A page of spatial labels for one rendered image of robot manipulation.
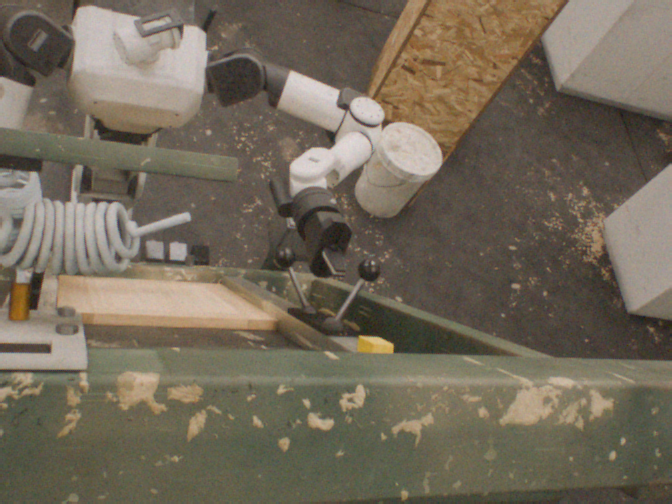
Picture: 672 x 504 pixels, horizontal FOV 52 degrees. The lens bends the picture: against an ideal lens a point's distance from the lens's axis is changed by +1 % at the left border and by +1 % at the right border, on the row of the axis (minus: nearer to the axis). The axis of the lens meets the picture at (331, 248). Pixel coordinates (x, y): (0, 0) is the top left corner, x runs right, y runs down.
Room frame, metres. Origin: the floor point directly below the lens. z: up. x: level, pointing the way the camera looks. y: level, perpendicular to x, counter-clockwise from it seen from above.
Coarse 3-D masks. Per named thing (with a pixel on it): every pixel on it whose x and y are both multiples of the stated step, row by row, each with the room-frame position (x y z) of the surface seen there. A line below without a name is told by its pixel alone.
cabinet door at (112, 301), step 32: (64, 288) 0.59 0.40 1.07; (96, 288) 0.65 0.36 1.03; (128, 288) 0.70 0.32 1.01; (160, 288) 0.75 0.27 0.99; (192, 288) 0.81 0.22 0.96; (224, 288) 0.86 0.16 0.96; (96, 320) 0.48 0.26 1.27; (128, 320) 0.51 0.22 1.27; (160, 320) 0.54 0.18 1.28; (192, 320) 0.57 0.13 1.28; (224, 320) 0.61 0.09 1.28; (256, 320) 0.64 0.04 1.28
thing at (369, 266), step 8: (360, 264) 0.69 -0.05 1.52; (368, 264) 0.69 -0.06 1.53; (376, 264) 0.69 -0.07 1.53; (360, 272) 0.68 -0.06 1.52; (368, 272) 0.68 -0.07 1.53; (376, 272) 0.68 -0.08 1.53; (360, 280) 0.67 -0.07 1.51; (368, 280) 0.67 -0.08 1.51; (360, 288) 0.66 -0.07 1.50; (352, 296) 0.65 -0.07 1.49; (344, 304) 0.63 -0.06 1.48; (344, 312) 0.62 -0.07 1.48; (328, 320) 0.60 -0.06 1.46; (336, 320) 0.60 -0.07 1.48
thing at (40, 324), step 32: (0, 160) 0.25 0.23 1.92; (32, 160) 0.27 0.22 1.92; (0, 192) 0.26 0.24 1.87; (32, 192) 0.27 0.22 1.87; (0, 224) 0.25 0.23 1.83; (32, 288) 0.47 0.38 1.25; (0, 320) 0.20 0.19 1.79; (32, 320) 0.22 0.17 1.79; (64, 320) 0.24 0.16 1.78; (64, 352) 0.18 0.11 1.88
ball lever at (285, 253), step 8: (280, 248) 0.69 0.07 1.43; (288, 248) 0.70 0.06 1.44; (280, 256) 0.68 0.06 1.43; (288, 256) 0.68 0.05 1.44; (280, 264) 0.67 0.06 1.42; (288, 264) 0.68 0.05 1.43; (288, 272) 0.68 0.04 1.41; (296, 280) 0.68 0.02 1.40; (296, 288) 0.67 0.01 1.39; (304, 296) 0.67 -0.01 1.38; (304, 304) 0.66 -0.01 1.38; (304, 312) 0.65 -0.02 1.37; (312, 312) 0.66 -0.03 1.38
